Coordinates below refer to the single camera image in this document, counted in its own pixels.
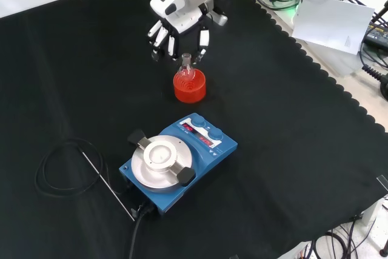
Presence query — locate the orange flask support ring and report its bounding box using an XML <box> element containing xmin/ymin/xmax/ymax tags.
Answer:
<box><xmin>173</xmin><ymin>69</ymin><xmax>207</xmax><ymax>104</ymax></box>

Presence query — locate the black coiled cable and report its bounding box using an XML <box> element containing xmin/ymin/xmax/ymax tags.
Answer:
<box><xmin>362</xmin><ymin>64</ymin><xmax>388</xmax><ymax>86</ymax></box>

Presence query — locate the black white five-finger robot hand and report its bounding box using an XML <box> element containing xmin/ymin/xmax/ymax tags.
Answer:
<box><xmin>146</xmin><ymin>0</ymin><xmax>215</xmax><ymax>63</ymax></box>

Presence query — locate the black heater power cable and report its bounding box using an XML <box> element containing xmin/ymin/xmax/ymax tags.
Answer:
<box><xmin>129</xmin><ymin>203</ymin><xmax>158</xmax><ymax>259</ymax></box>

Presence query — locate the pale board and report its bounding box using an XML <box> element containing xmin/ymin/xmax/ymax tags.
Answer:
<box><xmin>291</xmin><ymin>0</ymin><xmax>376</xmax><ymax>56</ymax></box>

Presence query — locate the clear glass round-bottom flask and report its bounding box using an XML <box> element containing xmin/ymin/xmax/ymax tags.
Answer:
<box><xmin>178</xmin><ymin>53</ymin><xmax>195</xmax><ymax>82</ymax></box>

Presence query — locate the steel probe with black cable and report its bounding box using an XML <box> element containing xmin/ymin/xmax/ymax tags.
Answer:
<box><xmin>34</xmin><ymin>137</ymin><xmax>136</xmax><ymax>222</ymax></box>

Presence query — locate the blue-base heater with steel plate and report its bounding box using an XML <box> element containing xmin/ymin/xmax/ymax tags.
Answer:
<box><xmin>118</xmin><ymin>112</ymin><xmax>239</xmax><ymax>218</ymax></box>

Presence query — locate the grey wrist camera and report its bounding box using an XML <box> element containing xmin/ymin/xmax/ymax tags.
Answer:
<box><xmin>209</xmin><ymin>9</ymin><xmax>229</xmax><ymax>27</ymax></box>

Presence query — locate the black power adapter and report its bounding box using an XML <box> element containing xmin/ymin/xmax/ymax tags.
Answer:
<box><xmin>363</xmin><ymin>24</ymin><xmax>388</xmax><ymax>53</ymax></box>

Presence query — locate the clear cloth clip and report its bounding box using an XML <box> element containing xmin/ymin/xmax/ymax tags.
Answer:
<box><xmin>376</xmin><ymin>175</ymin><xmax>388</xmax><ymax>193</ymax></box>

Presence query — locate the black bench cloth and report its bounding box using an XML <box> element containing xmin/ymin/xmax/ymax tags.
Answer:
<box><xmin>0</xmin><ymin>0</ymin><xmax>388</xmax><ymax>259</ymax></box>

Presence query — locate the black floor cable bundle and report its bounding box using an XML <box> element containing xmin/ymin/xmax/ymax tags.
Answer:
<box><xmin>312</xmin><ymin>198</ymin><xmax>388</xmax><ymax>259</ymax></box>

